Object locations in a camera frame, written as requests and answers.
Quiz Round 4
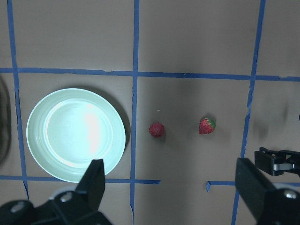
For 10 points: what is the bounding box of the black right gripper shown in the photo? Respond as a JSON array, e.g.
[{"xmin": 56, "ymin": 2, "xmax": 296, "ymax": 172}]
[{"xmin": 255, "ymin": 147, "xmax": 300, "ymax": 176}]

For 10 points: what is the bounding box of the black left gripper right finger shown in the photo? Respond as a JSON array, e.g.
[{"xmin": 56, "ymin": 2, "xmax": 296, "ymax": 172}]
[{"xmin": 235, "ymin": 158, "xmax": 279, "ymax": 220}]

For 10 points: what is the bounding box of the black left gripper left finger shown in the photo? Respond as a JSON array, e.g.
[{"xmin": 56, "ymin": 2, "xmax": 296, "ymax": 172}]
[{"xmin": 75, "ymin": 159, "xmax": 105, "ymax": 210}]

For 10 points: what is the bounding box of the round red strawberry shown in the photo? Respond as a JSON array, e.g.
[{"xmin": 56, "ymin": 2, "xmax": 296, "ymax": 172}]
[{"xmin": 149, "ymin": 122, "xmax": 165, "ymax": 138}]

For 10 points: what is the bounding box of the light green plate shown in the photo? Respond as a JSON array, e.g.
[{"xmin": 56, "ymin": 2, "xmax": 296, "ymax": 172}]
[{"xmin": 26, "ymin": 88, "xmax": 126, "ymax": 183}]

